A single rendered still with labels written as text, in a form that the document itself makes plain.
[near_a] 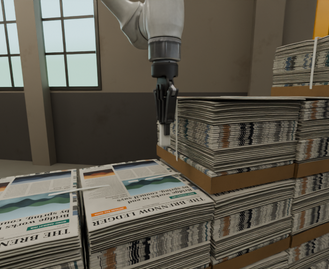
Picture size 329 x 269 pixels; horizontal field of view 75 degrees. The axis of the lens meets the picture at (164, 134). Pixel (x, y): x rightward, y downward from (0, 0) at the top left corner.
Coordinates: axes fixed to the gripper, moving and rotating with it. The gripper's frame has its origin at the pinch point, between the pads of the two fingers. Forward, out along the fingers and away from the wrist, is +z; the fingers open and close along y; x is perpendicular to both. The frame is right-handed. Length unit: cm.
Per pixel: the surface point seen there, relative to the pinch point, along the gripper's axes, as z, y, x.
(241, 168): 7.0, -17.0, -14.0
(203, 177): 9.1, -13.9, -4.6
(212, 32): -86, 182, -143
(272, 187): 13.4, -18.0, -24.5
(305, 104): -8.9, -17.9, -34.1
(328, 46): -29, -4, -64
